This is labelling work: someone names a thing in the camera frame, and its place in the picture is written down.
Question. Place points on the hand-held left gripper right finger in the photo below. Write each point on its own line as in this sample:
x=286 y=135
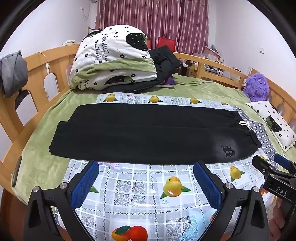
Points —
x=207 y=185

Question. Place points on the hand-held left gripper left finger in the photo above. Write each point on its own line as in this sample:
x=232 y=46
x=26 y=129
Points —
x=84 y=185

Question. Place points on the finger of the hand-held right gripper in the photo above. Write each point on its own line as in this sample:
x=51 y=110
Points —
x=260 y=162
x=282 y=160

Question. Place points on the black pants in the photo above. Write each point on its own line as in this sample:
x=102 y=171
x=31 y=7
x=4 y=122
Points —
x=143 y=136

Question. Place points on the person's right hand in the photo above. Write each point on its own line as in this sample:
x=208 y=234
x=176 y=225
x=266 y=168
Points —
x=277 y=217

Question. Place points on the grey checked cloth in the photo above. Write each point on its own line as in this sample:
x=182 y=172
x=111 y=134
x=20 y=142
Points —
x=259 y=129

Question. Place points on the white floral pillow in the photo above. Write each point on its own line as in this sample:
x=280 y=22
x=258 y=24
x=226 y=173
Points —
x=277 y=122

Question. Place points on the green bed sheet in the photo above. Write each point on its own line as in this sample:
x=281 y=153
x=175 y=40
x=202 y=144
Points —
x=46 y=148

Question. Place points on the fruit print plastic tablecloth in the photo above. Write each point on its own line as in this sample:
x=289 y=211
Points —
x=143 y=190

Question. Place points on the purple plush toy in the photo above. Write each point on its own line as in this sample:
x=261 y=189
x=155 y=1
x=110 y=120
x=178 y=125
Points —
x=256 y=85

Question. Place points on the purple cloth item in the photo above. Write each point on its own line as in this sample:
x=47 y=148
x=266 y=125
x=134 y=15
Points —
x=170 y=81

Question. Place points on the cardboard box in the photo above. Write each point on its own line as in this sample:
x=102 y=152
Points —
x=191 y=70

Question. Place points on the pile of storage boxes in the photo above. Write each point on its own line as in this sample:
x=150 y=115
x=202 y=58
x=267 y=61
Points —
x=211 y=54

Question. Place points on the folded white floral quilt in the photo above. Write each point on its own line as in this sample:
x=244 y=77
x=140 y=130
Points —
x=115 y=58

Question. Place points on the black jacket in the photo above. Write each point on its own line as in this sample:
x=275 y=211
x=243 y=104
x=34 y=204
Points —
x=164 y=60

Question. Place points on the grey hanging cloth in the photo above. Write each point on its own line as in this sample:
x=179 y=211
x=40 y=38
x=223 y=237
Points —
x=12 y=71

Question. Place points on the red chair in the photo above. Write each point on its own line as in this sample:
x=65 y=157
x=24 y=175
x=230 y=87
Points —
x=166 y=44
x=149 y=44

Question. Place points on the red patterned curtain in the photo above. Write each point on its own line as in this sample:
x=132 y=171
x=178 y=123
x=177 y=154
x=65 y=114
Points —
x=157 y=20

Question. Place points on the white wall switch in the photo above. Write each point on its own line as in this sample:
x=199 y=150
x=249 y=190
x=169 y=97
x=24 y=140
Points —
x=261 y=49

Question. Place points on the wooden bed frame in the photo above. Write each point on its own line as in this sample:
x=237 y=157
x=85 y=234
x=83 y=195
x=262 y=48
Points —
x=37 y=76

